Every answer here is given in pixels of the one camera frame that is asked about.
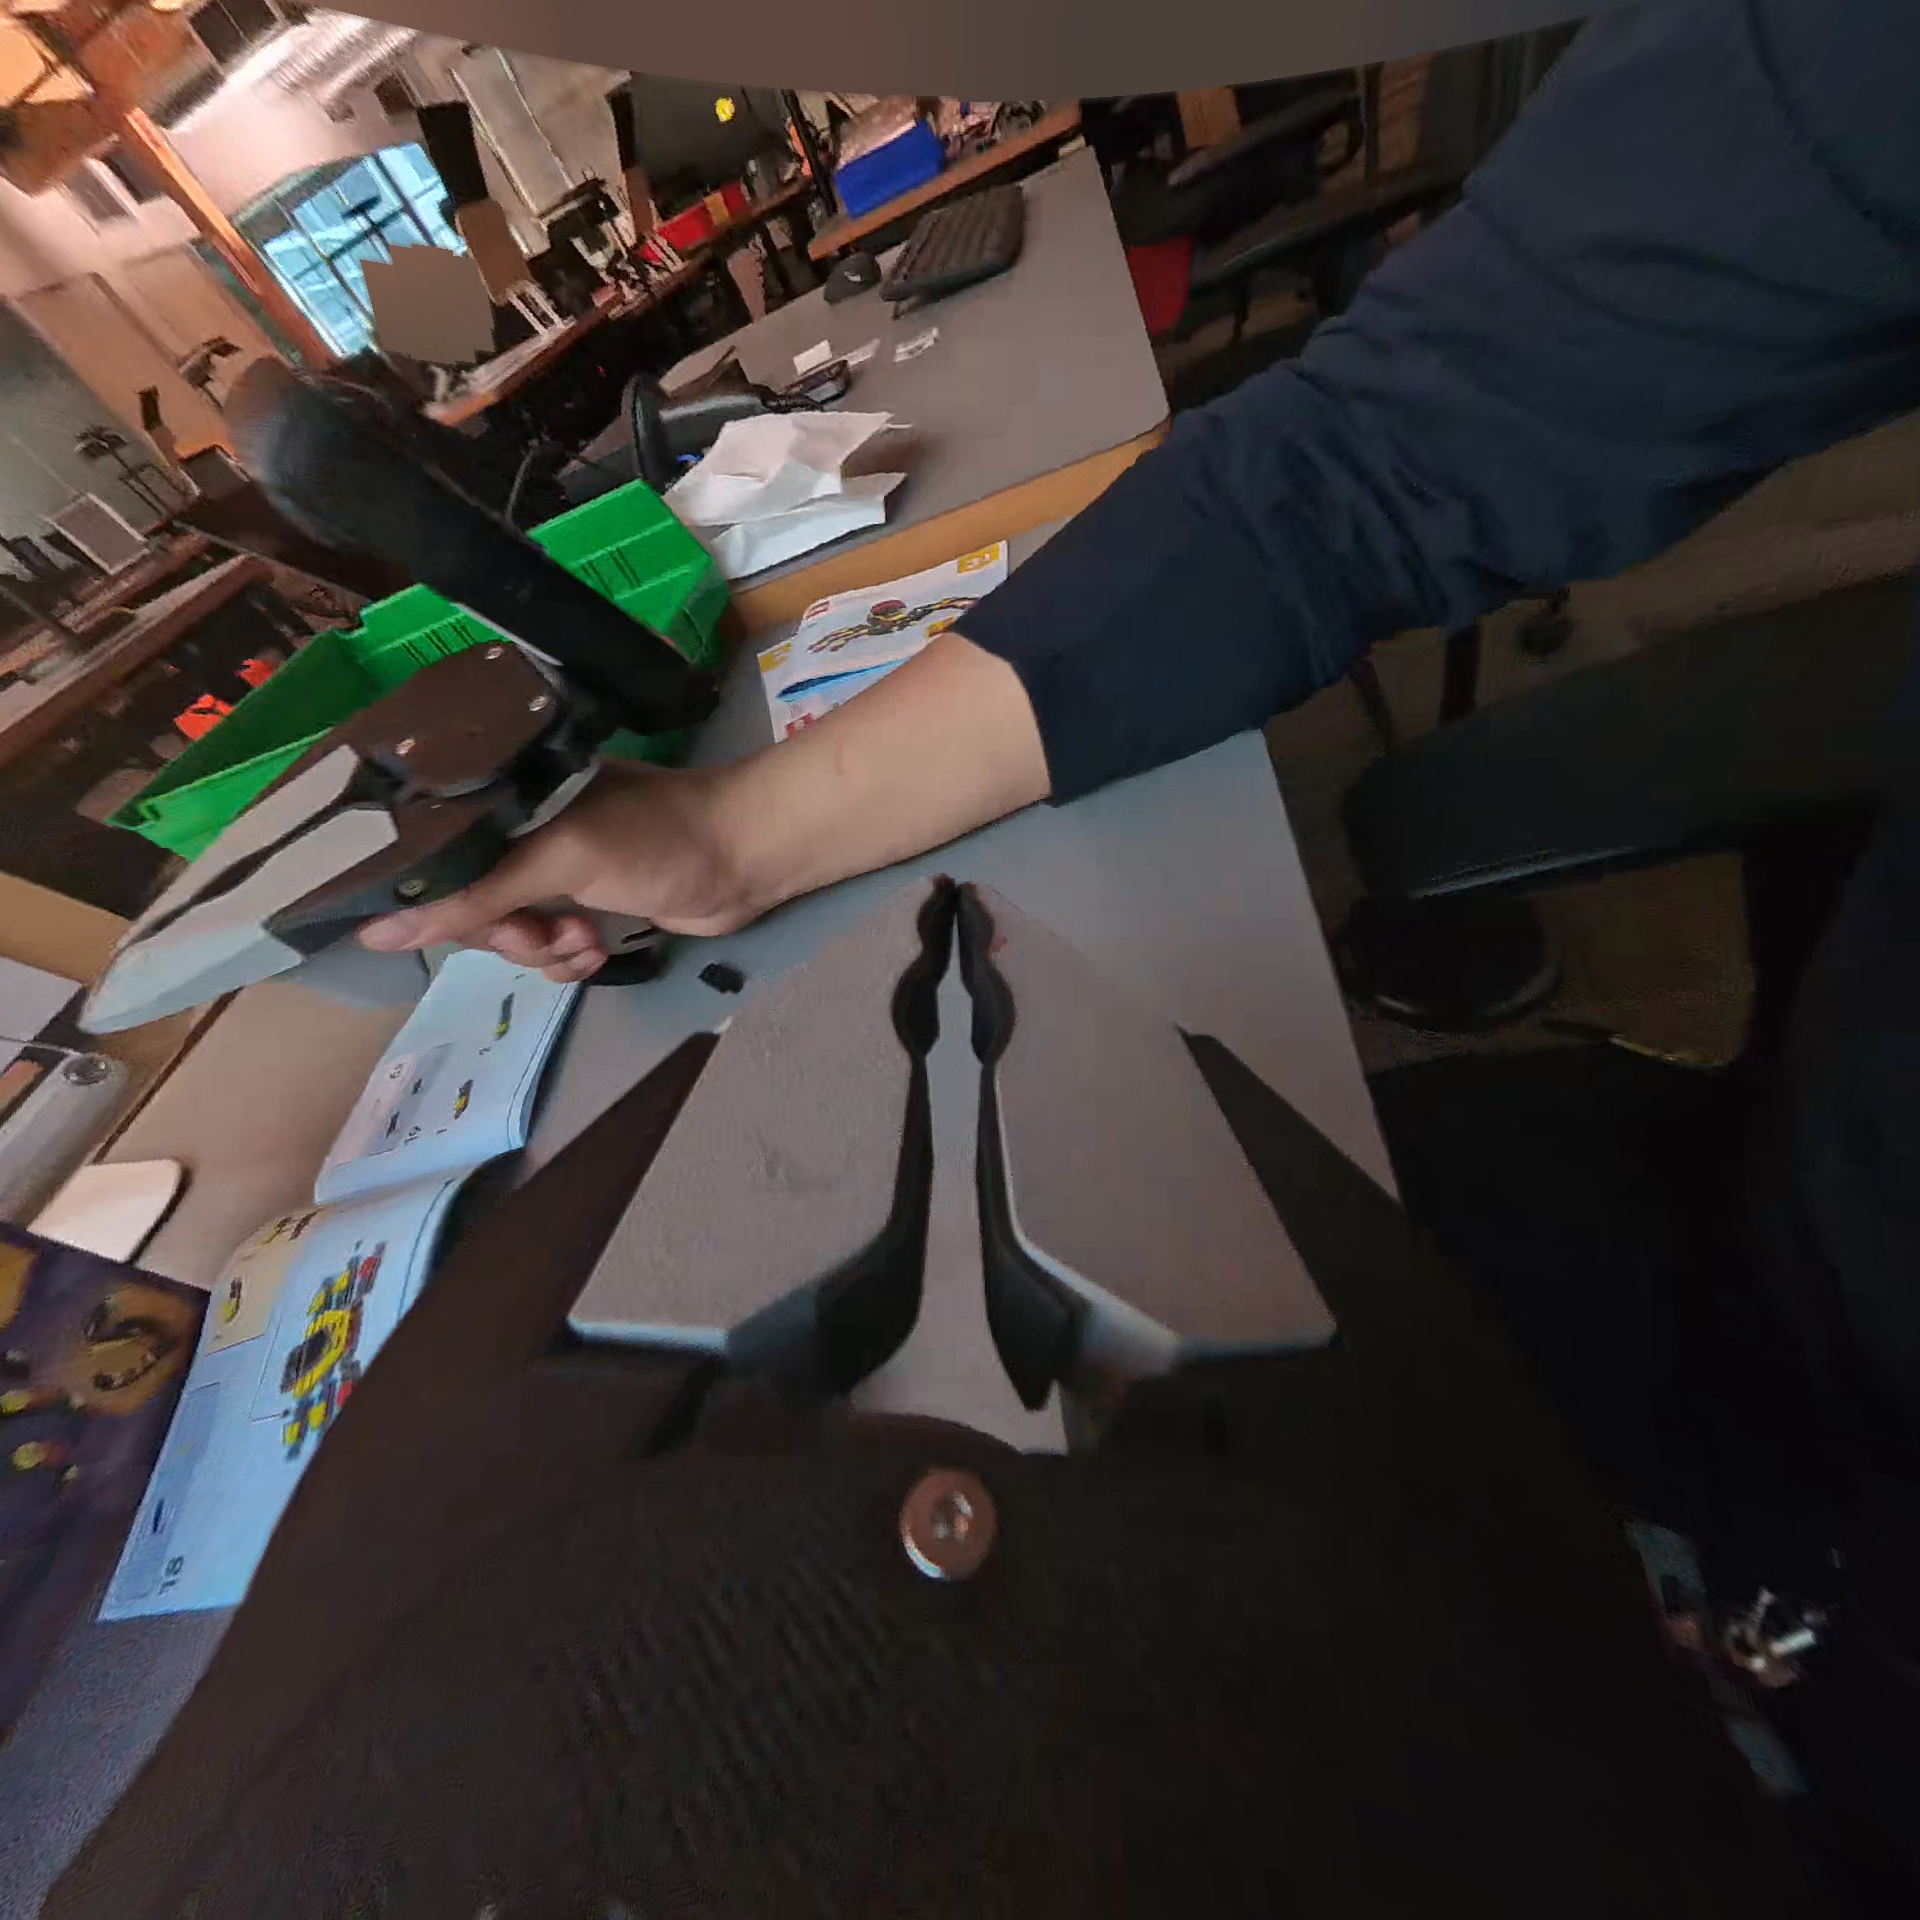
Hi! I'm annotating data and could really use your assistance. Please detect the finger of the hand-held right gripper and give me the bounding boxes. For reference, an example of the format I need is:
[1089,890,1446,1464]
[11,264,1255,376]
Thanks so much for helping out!
[107,741,399,955]
[79,897,311,1041]

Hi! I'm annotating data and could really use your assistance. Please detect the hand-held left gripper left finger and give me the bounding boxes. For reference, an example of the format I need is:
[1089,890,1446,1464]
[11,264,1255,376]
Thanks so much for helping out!
[568,876,964,1398]

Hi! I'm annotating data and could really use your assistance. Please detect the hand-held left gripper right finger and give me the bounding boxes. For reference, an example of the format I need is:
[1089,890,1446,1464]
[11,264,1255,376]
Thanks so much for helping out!
[958,883,1340,1412]

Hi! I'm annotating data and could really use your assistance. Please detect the person's right forearm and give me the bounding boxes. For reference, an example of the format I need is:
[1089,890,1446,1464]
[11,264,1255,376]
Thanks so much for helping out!
[712,0,1920,939]

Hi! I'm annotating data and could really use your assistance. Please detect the open lego instruction booklet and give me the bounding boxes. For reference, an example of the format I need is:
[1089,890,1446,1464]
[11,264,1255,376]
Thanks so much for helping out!
[98,945,589,1627]

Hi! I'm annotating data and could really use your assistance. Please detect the closed lego instruction booklet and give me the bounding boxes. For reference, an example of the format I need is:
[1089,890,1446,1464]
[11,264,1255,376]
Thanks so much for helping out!
[755,540,1012,747]

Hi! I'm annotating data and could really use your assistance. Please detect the lego set cardboard box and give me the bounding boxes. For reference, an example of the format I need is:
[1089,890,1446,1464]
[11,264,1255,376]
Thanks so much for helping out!
[0,1221,205,1742]

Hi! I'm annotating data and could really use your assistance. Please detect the person's right hand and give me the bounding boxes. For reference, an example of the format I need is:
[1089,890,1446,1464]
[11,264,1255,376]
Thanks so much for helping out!
[355,758,785,987]

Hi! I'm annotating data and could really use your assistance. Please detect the green plastic bin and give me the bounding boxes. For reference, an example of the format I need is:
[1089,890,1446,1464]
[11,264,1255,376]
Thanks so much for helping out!
[106,481,739,867]

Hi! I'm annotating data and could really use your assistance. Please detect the white stand base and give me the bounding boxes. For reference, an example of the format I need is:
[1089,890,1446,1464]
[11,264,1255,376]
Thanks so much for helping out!
[27,1158,187,1264]

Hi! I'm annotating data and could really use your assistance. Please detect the black desk gadget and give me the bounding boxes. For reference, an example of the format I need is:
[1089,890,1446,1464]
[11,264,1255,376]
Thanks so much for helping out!
[622,376,770,489]

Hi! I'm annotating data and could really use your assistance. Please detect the crumpled white paper bag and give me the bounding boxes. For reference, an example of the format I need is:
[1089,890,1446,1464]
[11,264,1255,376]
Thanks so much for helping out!
[661,407,911,577]

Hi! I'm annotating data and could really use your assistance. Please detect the large window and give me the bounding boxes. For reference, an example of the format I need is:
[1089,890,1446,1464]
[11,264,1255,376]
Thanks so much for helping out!
[232,142,466,354]

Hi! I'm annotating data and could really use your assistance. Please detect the black office chair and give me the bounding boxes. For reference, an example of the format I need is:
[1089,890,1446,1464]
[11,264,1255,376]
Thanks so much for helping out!
[1335,577,1920,1052]

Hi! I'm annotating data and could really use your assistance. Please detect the black keyboard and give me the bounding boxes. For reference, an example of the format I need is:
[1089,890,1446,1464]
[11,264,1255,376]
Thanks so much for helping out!
[879,183,1028,303]

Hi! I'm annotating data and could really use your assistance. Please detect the small blue storage box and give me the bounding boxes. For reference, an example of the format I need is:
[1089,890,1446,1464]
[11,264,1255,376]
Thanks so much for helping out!
[832,122,947,220]

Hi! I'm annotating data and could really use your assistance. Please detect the metal keys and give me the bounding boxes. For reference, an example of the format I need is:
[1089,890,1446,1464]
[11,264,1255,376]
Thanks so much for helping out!
[1716,1587,1834,1693]

